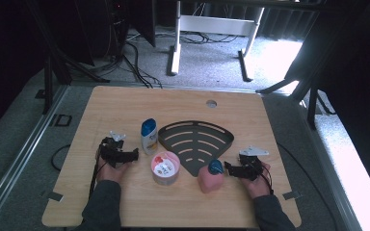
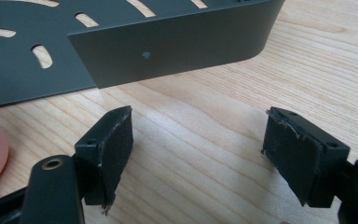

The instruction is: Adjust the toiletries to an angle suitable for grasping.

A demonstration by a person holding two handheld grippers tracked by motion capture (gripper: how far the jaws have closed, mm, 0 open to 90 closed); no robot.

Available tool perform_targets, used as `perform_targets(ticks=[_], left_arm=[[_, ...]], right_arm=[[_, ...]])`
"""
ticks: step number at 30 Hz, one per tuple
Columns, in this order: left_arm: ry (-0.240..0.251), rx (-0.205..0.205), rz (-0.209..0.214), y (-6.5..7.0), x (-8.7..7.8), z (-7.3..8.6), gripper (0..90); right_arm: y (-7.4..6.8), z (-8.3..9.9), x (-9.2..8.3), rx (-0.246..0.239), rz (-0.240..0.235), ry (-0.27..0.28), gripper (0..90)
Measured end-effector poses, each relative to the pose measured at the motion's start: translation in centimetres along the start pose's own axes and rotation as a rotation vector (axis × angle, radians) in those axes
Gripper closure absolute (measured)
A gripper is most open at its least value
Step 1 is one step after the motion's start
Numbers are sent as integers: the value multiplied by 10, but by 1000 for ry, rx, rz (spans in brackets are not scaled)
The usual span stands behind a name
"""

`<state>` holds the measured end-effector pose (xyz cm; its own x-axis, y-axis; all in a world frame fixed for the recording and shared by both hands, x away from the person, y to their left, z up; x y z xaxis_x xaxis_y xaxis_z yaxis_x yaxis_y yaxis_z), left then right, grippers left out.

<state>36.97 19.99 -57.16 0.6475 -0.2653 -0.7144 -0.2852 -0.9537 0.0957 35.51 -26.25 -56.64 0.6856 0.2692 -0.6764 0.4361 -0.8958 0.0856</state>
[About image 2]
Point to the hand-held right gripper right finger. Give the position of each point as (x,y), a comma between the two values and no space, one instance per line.
(295,155)

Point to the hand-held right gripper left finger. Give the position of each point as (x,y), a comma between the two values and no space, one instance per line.
(108,155)

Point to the black slotted metal rack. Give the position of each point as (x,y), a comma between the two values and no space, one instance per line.
(167,46)

